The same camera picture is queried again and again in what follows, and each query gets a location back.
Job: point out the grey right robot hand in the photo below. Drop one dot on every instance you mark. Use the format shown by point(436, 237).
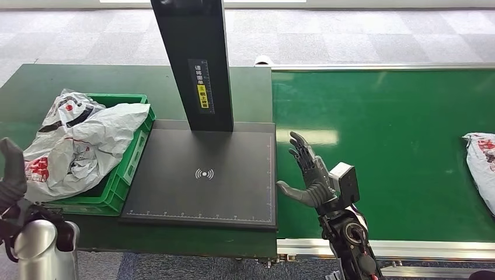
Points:
point(317, 181)

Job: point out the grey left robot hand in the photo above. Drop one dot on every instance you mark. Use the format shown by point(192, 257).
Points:
point(13, 177)

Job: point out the grey plastic mailer package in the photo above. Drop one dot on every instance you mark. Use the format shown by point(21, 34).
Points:
point(483, 170)
point(92, 143)

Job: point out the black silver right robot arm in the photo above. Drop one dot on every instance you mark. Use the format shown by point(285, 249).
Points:
point(348, 239)

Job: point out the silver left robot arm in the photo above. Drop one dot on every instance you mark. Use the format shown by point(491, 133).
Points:
point(36, 247)

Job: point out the green conveyor belt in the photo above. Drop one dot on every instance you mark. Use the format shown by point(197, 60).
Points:
point(386, 154)

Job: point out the black inbound scanner machine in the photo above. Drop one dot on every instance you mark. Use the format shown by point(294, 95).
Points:
point(232, 162)

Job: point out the green plastic crate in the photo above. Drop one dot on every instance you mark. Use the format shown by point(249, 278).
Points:
point(127, 170)

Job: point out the black yellow label sticker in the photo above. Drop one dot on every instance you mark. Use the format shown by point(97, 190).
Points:
point(202, 96)

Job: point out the dark green table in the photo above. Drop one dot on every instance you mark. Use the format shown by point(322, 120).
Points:
point(116, 77)

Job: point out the black round object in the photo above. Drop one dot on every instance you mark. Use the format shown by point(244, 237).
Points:
point(481, 276)

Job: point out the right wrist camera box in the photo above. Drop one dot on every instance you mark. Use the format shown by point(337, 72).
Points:
point(346, 183)

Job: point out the aluminium conveyor frame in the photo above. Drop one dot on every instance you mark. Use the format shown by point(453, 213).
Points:
point(386, 67)

